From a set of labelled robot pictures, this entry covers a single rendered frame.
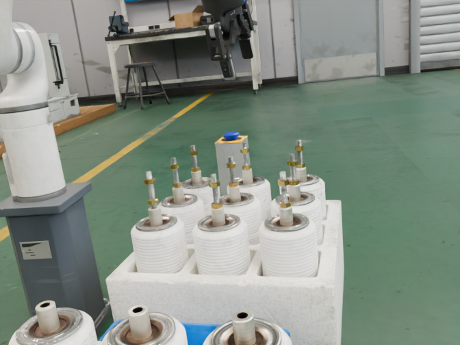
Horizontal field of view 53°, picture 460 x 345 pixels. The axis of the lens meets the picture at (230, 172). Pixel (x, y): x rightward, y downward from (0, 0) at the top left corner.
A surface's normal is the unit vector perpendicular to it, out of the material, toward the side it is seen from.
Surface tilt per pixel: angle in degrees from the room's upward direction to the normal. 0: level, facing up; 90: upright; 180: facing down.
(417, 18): 89
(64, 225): 90
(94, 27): 90
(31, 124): 90
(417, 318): 0
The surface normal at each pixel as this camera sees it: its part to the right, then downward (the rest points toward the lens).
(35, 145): 0.56, 0.16
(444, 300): -0.11, -0.96
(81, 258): 0.99, -0.07
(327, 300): -0.25, 0.29
